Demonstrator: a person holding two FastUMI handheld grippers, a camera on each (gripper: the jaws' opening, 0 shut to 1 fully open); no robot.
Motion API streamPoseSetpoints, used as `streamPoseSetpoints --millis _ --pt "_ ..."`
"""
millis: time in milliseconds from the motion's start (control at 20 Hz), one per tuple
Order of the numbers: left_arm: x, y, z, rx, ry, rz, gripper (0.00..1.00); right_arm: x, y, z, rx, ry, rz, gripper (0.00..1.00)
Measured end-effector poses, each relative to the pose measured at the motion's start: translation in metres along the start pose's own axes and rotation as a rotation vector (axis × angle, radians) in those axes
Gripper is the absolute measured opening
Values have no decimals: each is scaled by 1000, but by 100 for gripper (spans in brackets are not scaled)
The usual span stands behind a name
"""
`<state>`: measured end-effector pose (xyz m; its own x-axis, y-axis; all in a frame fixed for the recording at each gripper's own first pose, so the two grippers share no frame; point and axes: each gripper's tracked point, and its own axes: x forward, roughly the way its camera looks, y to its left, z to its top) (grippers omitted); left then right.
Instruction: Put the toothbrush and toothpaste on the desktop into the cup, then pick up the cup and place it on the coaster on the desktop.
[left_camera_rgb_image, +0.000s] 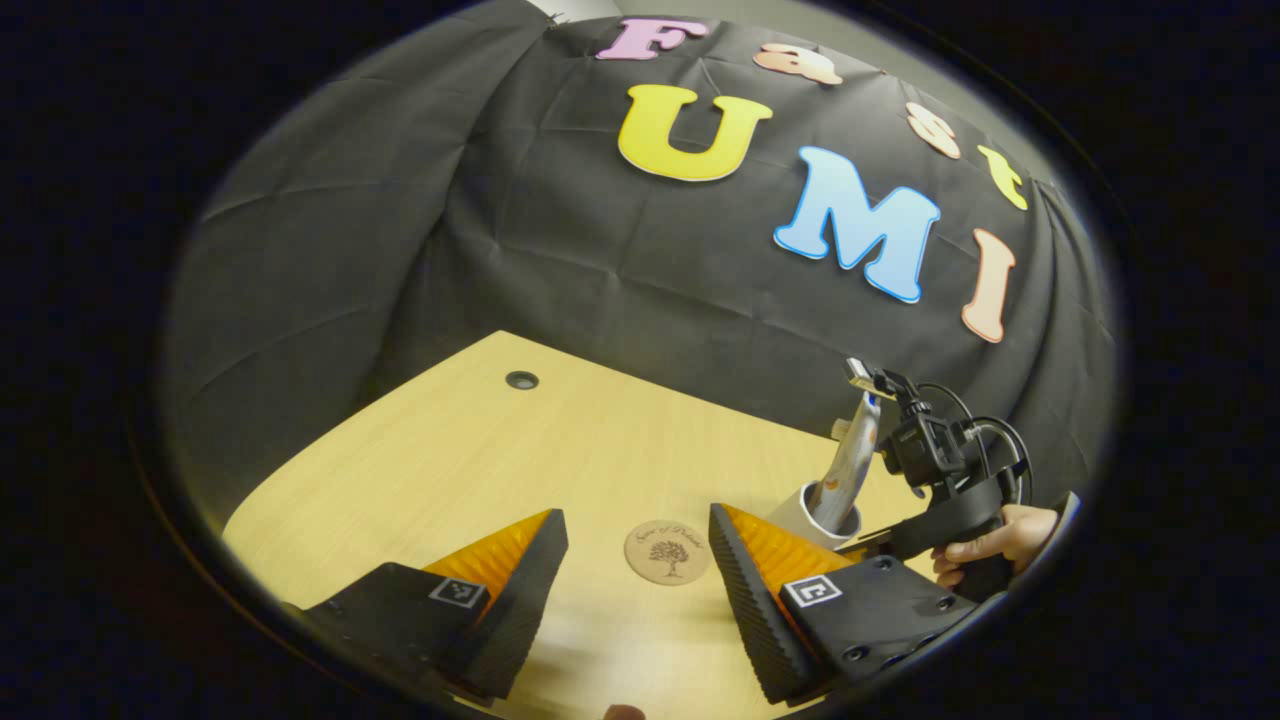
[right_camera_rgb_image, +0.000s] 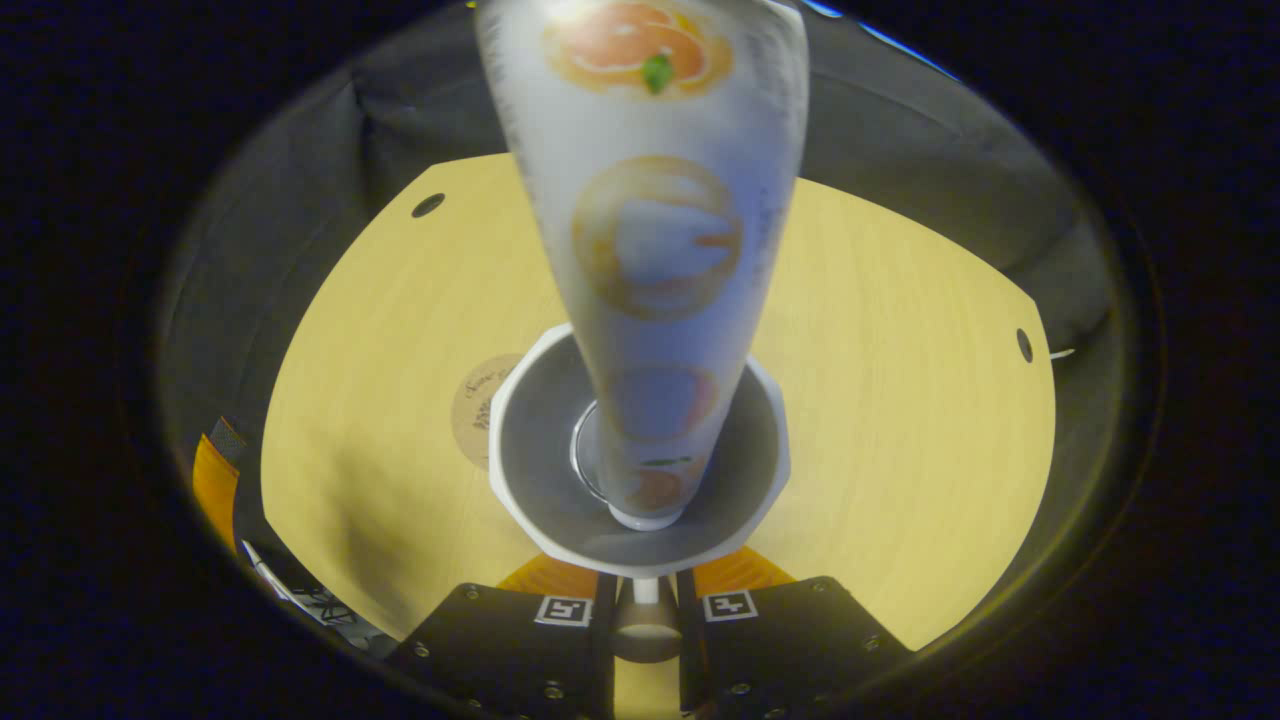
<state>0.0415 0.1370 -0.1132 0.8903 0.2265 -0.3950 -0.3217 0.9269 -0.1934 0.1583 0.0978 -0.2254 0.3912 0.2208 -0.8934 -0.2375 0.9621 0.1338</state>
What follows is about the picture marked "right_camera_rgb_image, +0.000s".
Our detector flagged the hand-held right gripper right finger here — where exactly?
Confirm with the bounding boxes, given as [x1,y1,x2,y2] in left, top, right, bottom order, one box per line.
[678,548,916,717]

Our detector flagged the white cup with wooden handle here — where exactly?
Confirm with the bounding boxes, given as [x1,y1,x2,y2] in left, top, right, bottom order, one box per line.
[488,322,793,663]

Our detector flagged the round cork coaster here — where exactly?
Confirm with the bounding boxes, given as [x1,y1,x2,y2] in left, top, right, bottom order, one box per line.
[451,353,528,472]

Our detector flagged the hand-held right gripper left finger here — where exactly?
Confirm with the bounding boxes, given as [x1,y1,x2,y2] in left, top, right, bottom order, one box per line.
[385,555,619,717]

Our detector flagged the white toothpaste tube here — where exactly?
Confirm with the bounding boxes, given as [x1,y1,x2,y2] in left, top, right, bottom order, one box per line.
[475,0,811,532]

